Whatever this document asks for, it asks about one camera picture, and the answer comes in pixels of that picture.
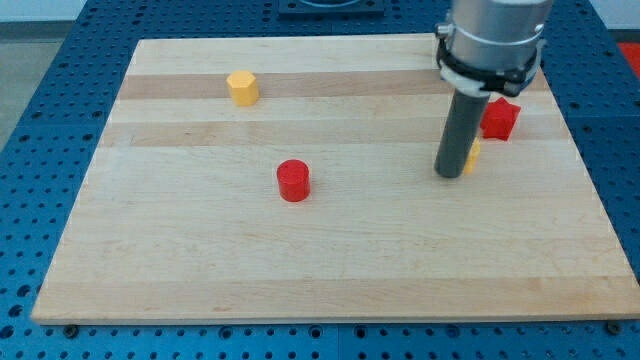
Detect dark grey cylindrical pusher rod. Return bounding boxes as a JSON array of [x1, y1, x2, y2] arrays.
[[434, 90, 490, 178]]

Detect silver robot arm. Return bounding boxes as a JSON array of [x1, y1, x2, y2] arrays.
[[434, 0, 553, 178]]

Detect wooden board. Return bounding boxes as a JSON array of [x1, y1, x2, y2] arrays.
[[32, 34, 639, 325]]

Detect yellow hexagon block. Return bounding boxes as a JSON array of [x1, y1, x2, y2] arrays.
[[226, 70, 260, 106]]

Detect red star block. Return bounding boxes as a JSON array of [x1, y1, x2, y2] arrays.
[[480, 97, 521, 141]]

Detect small yellow block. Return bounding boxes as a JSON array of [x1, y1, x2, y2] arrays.
[[463, 138, 481, 175]]

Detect red cylinder block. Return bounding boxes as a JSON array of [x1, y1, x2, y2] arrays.
[[276, 159, 311, 202]]

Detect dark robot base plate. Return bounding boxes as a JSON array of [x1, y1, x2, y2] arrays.
[[277, 0, 385, 18]]

